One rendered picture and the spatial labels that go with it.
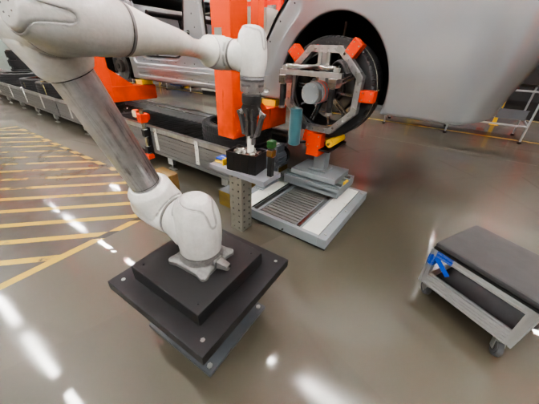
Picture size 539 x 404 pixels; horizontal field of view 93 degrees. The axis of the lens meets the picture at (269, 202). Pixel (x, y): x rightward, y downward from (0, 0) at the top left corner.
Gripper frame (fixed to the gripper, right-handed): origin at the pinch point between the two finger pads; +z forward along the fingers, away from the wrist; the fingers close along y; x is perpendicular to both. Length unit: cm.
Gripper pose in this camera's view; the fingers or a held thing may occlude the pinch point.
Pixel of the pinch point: (250, 144)
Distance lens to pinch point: 110.5
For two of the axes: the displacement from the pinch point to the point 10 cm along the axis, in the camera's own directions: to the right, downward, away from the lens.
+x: 5.0, -4.4, 7.5
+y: 8.7, 3.1, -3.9
